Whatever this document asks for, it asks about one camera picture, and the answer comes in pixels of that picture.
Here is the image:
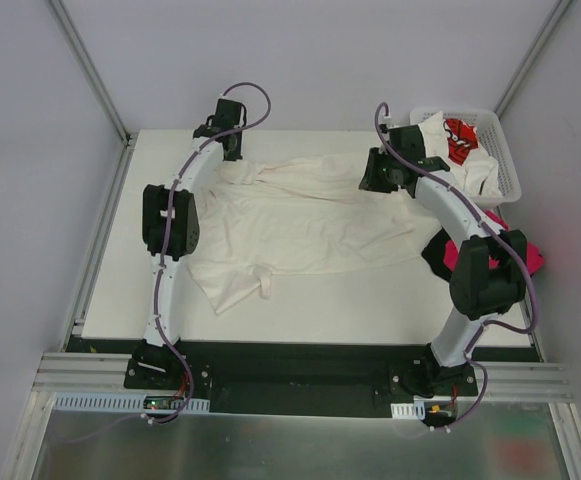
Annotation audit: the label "cream white t shirt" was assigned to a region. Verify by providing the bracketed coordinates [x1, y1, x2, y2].
[188, 152, 440, 314]

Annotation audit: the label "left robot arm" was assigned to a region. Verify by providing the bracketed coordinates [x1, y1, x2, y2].
[124, 97, 247, 390]

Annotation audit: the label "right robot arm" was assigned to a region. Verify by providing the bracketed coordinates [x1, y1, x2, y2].
[359, 123, 528, 398]

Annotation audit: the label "white shirts in basket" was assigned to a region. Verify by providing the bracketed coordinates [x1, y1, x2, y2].
[418, 112, 502, 201]

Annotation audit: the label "red printed white shirt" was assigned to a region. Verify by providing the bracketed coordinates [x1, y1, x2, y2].
[443, 118, 479, 166]

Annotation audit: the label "pink t shirt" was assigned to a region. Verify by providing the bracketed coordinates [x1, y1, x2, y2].
[442, 211, 544, 275]

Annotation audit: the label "white plastic laundry basket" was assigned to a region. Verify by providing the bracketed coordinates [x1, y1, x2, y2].
[410, 107, 521, 210]

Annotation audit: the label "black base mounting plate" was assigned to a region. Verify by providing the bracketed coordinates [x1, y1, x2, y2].
[124, 341, 477, 418]

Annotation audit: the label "left aluminium corner post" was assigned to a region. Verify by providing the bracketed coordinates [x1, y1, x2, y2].
[45, 0, 131, 146]

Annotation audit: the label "aluminium corner post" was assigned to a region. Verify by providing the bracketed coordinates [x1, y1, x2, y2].
[45, 0, 131, 146]
[494, 0, 576, 118]

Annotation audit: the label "white slotted cable duct right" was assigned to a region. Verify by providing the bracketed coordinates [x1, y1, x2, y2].
[390, 400, 426, 421]

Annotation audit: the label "white slotted cable duct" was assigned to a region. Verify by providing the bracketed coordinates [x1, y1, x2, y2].
[54, 393, 210, 415]
[390, 400, 426, 421]

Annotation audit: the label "right aluminium corner post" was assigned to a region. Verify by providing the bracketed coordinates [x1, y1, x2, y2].
[494, 0, 576, 118]

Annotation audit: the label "aluminium frame rail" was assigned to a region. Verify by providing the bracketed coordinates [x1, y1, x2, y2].
[33, 352, 575, 403]

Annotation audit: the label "white slotted cable duct left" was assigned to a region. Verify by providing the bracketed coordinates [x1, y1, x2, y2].
[54, 393, 210, 415]

